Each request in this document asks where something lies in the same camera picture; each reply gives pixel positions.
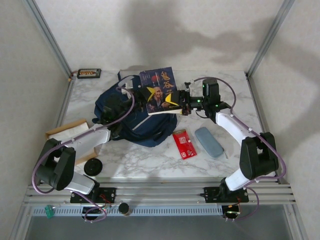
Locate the dark blue portrait book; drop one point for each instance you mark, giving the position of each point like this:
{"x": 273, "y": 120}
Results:
{"x": 160, "y": 82}

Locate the navy blue backpack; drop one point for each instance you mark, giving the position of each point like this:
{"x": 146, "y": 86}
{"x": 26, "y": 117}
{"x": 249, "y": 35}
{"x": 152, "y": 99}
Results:
{"x": 155, "y": 130}

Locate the grey blue glasses case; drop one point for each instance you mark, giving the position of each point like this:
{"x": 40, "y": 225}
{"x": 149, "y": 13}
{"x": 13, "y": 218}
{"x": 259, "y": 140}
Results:
{"x": 208, "y": 142}

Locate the red tissue packet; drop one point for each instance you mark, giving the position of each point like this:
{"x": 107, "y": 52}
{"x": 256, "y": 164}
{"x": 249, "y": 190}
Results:
{"x": 184, "y": 144}

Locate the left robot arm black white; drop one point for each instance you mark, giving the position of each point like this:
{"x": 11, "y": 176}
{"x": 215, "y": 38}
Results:
{"x": 87, "y": 142}

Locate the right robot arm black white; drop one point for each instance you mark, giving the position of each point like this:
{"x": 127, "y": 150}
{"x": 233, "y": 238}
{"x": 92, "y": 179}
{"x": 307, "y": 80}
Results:
{"x": 257, "y": 155}

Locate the black charger box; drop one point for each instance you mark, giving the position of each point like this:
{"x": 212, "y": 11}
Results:
{"x": 88, "y": 73}

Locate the cardboard box with white paper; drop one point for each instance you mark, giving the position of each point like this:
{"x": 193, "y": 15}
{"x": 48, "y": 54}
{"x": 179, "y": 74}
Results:
{"x": 67, "y": 130}

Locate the black round disc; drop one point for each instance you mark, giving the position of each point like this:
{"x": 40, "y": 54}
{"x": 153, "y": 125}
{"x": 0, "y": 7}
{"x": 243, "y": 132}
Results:
{"x": 93, "y": 167}

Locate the black cylindrical knob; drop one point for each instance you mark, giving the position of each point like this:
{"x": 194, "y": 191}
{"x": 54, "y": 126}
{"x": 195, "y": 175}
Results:
{"x": 123, "y": 209}

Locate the black controller board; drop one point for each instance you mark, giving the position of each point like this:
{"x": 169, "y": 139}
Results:
{"x": 231, "y": 211}
{"x": 90, "y": 211}

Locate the green connector plug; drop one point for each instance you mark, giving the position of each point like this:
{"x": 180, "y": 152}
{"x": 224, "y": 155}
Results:
{"x": 49, "y": 212}

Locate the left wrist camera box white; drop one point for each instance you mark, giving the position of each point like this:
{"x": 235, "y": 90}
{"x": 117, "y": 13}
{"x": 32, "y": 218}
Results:
{"x": 129, "y": 85}

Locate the aluminium table side rail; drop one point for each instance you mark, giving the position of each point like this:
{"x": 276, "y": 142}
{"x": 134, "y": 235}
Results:
{"x": 65, "y": 100}
{"x": 252, "y": 91}

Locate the aluminium frame post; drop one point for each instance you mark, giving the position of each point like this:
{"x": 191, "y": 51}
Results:
{"x": 270, "y": 37}
{"x": 47, "y": 37}

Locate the aluminium rail frame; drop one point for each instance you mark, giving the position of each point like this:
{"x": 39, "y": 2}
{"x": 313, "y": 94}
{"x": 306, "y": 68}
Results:
{"x": 162, "y": 192}

